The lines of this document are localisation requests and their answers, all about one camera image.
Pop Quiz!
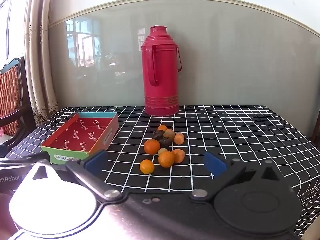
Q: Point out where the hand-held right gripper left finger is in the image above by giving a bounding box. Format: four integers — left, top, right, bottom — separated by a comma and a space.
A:
25, 149, 124, 202

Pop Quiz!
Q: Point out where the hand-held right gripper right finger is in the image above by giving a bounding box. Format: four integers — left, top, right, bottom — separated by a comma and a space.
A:
190, 151, 292, 202

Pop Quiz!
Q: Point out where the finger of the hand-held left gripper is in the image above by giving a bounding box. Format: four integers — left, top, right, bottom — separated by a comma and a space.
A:
0, 152, 52, 167

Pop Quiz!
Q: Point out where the red cardboard box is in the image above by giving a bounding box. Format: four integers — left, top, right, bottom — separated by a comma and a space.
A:
41, 112, 119, 165

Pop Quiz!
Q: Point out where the black checkered tablecloth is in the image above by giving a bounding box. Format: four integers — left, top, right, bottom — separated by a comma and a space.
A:
5, 105, 320, 235

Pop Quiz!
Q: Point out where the large orange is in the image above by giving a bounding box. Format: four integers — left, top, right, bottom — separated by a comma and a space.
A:
144, 139, 161, 155
158, 151, 175, 168

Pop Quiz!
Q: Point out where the medium orange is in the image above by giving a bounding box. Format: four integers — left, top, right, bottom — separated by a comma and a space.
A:
140, 159, 155, 175

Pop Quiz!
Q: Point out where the dark wooden chair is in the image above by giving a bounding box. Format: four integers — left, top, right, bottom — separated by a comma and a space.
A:
0, 56, 37, 152

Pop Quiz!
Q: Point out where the orange patterned cushion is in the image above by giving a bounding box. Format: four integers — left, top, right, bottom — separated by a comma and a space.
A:
0, 66, 21, 136

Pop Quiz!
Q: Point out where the beige curtain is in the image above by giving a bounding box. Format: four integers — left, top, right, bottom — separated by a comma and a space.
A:
24, 0, 59, 128

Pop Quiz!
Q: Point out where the red thermos flask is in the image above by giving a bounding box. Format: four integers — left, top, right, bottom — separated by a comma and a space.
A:
141, 25, 182, 117

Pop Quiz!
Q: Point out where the window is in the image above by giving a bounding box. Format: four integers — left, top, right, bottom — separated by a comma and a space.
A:
0, 0, 34, 63

